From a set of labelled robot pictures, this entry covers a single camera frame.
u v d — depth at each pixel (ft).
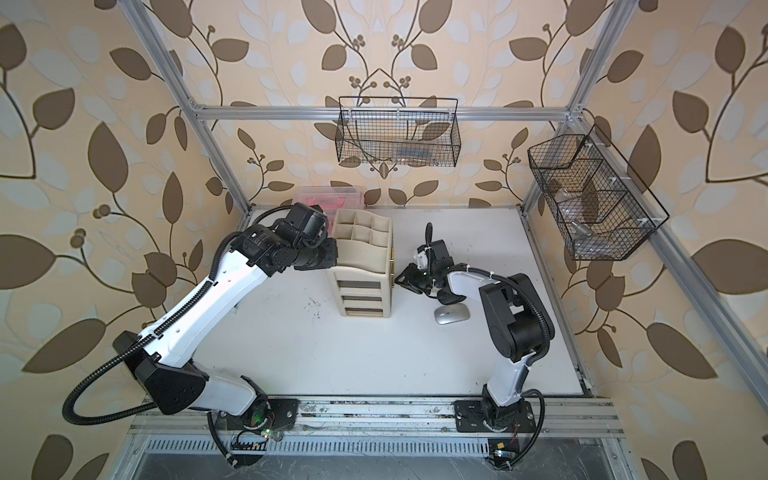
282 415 2.43
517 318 1.61
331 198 3.65
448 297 3.07
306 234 1.81
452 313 2.99
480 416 2.42
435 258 2.54
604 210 2.38
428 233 2.65
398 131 3.16
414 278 2.79
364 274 2.36
